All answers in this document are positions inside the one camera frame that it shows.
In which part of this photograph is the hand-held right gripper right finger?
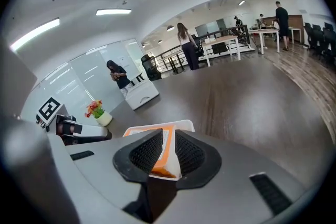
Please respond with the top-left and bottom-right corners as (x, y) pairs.
(161, 128), (309, 224)

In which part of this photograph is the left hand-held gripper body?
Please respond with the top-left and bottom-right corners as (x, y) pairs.
(36, 97), (113, 147)

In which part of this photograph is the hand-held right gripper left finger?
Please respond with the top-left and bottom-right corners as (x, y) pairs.
(65, 128), (164, 223)

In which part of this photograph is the orange and white packet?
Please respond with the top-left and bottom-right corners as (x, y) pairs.
(122, 124), (182, 181)

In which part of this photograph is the white pot with artificial flowers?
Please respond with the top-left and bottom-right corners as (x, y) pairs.
(84, 99), (114, 127)

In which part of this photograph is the grey table with white legs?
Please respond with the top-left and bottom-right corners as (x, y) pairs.
(104, 60), (332, 192)

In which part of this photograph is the black office chair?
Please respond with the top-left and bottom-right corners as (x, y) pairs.
(141, 54), (162, 82)
(191, 34), (205, 59)

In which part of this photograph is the long ceiling light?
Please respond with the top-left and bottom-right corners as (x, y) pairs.
(9, 17), (61, 52)
(95, 8), (132, 17)

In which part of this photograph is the white table with wooden top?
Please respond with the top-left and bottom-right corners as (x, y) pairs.
(247, 28), (281, 55)
(201, 35), (242, 67)

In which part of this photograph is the black metal railing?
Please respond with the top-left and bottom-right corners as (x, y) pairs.
(154, 24), (250, 74)

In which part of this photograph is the row of black office chairs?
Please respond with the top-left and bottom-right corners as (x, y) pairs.
(303, 22), (336, 64)

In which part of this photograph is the wooden reception counter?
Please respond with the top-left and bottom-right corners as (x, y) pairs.
(262, 14), (306, 44)

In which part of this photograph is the white box with handle notch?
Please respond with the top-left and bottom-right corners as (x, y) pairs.
(125, 78), (160, 111)

